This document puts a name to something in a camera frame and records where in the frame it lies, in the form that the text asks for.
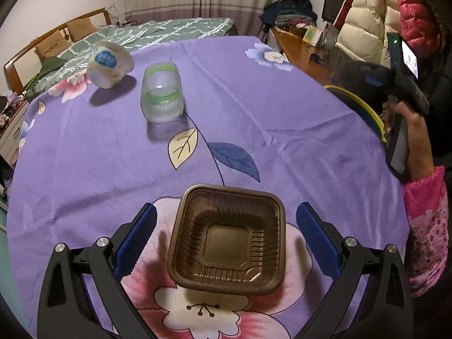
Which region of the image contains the white nightstand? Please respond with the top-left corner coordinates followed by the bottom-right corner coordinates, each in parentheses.
top-left (0, 102), bottom-right (31, 168)

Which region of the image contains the brown plastic tray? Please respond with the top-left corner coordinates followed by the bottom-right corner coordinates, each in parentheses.
top-left (167, 184), bottom-right (286, 295)

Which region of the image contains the white puffer jacket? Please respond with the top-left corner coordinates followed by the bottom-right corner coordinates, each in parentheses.
top-left (335, 0), bottom-right (403, 69)

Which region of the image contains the pink puffer jacket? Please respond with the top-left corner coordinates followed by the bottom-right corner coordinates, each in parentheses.
top-left (397, 0), bottom-right (446, 78)

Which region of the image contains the small green box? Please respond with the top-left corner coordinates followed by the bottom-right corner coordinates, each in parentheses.
top-left (303, 25), bottom-right (323, 45)

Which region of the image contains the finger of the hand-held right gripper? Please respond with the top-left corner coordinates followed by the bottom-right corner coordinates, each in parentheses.
top-left (365, 67), bottom-right (398, 89)

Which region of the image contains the wooden bed headboard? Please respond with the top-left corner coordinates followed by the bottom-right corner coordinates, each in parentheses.
top-left (3, 7), bottom-right (110, 94)

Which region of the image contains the bed with green bedding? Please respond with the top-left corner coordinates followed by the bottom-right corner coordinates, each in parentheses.
top-left (25, 18), bottom-right (235, 101)

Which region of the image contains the purple floral blanket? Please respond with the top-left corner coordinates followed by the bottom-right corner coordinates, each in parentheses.
top-left (7, 35), bottom-right (410, 339)

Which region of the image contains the pile of folded clothes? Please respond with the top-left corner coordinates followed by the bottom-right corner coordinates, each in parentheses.
top-left (260, 0), bottom-right (318, 29)

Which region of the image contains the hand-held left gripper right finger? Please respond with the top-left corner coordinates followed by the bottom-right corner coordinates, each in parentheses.
top-left (296, 201), bottom-right (414, 339)

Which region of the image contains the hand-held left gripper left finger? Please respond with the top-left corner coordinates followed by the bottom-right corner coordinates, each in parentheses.
top-left (37, 203), bottom-right (158, 339)

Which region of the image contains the wooden desk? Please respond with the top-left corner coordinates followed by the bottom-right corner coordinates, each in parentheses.
top-left (270, 26), bottom-right (340, 85)

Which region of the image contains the dark green cloth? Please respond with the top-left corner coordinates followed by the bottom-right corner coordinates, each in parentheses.
top-left (35, 56), bottom-right (68, 78)

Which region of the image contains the white cup with blue label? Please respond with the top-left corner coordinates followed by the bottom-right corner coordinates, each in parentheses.
top-left (86, 41), bottom-right (135, 89)

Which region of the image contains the yellow-rimmed trash bin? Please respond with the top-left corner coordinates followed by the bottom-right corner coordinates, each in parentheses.
top-left (323, 85), bottom-right (387, 142)

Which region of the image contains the person's right hand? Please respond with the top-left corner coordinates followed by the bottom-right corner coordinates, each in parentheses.
top-left (395, 102), bottom-right (434, 184)

